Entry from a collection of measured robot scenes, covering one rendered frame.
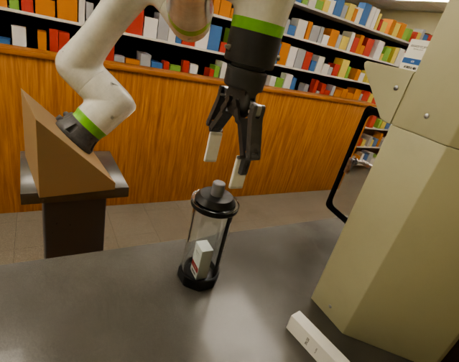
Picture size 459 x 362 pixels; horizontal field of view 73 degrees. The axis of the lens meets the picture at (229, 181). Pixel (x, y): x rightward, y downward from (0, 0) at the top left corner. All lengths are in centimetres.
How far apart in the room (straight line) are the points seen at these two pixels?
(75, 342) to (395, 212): 65
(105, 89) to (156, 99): 137
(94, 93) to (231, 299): 78
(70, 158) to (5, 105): 141
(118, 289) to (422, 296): 64
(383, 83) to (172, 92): 198
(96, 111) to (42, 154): 24
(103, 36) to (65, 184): 47
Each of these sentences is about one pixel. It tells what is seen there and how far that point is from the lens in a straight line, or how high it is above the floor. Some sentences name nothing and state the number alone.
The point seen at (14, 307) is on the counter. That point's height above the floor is 94.
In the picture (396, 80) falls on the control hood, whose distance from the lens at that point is 70.
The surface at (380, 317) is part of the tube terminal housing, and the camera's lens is 81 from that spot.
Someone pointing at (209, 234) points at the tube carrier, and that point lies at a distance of 68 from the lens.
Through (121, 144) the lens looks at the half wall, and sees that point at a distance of 254.
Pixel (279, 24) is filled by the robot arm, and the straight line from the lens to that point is 57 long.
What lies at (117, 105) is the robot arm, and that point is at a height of 120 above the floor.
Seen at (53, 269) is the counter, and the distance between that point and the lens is 83.
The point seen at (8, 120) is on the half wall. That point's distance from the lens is 244.
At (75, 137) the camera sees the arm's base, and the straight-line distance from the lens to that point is 114.
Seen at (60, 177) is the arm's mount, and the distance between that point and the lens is 106.
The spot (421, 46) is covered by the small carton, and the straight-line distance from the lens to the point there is 77.
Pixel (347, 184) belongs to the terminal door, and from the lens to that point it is 117.
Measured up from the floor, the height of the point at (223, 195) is 118.
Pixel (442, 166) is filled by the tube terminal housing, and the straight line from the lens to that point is 65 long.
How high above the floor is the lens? 150
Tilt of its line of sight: 25 degrees down
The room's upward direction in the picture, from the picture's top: 14 degrees clockwise
